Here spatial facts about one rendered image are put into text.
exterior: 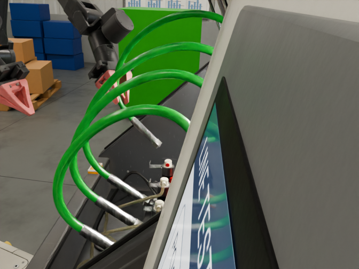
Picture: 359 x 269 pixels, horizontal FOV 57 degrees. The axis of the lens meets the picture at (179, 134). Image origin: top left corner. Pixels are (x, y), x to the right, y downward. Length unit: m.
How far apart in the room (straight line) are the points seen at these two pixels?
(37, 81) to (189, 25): 2.24
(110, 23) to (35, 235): 1.77
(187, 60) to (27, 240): 2.58
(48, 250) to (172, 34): 3.35
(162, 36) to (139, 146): 2.92
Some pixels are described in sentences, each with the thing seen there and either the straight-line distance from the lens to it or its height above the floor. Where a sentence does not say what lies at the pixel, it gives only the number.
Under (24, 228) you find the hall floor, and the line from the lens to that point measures 2.47.
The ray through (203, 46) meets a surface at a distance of 0.56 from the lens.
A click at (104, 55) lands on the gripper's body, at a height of 1.31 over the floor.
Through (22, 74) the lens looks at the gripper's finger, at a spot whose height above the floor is 1.28.
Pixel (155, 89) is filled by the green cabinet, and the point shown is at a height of 0.39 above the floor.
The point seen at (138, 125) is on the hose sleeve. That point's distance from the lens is 0.82.
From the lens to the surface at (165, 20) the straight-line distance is 0.73.
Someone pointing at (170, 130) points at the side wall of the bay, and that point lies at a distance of 1.03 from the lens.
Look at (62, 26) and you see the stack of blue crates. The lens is 6.99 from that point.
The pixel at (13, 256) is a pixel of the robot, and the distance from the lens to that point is 1.84.
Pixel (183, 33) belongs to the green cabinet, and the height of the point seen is 1.06.
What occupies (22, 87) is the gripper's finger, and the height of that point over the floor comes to 1.25.
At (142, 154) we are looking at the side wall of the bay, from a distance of 1.08.
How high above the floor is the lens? 1.45
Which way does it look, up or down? 23 degrees down
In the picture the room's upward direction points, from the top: 2 degrees clockwise
